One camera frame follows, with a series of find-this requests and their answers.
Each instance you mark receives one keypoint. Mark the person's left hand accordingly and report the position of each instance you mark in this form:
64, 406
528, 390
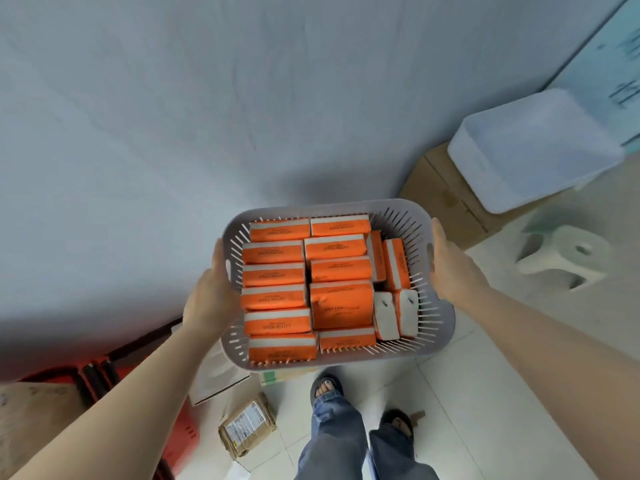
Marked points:
210, 302

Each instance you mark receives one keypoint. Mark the person's right hand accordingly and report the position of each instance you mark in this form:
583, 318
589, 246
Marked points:
455, 274

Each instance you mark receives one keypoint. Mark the person's right thumb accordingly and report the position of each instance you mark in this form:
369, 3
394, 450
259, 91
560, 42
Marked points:
439, 239

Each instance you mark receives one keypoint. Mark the person's left thumb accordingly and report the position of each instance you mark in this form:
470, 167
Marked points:
220, 262

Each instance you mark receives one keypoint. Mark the grey slotted plastic basket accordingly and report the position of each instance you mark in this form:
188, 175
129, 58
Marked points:
425, 322

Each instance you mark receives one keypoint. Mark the person's right forearm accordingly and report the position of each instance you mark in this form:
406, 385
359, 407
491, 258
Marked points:
560, 364

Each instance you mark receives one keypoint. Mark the person's left forearm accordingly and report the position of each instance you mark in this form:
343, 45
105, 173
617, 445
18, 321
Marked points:
135, 404

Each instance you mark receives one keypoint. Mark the brown cardboard box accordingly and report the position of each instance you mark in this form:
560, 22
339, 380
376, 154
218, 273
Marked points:
440, 194

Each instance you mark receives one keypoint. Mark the pile of orange tissue packets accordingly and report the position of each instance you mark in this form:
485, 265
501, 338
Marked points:
340, 304

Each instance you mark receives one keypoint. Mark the white plastic stool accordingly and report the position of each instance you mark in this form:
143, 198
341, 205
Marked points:
565, 254

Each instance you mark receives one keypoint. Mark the green and white packet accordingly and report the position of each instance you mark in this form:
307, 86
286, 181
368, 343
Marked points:
280, 377

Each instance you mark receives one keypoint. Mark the white plastic storage bin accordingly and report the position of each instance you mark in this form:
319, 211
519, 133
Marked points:
535, 149

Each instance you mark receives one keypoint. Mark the person's left sandal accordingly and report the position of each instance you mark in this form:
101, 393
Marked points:
326, 384

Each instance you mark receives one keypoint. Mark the person's sandal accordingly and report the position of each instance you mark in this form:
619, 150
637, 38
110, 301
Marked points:
326, 384
397, 422

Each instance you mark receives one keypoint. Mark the small labelled cardboard parcel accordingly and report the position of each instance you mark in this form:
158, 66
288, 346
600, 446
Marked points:
247, 424

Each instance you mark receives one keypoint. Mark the person's right sandal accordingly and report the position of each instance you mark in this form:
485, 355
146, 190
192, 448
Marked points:
397, 422

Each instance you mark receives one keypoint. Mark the white paper sheet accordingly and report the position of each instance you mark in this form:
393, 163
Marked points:
237, 470

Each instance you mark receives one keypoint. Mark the person's left leg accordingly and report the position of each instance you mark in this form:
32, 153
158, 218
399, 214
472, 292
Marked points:
332, 439

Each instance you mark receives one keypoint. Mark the person's leg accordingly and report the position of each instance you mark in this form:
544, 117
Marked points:
332, 439
397, 457

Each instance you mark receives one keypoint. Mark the person's right leg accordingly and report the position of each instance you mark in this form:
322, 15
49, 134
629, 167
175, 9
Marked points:
397, 457

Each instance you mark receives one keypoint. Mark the light blue board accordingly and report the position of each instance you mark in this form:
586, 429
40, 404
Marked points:
607, 69

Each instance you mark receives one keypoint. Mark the large brown cardboard carton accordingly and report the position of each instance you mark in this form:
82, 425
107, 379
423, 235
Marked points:
35, 424

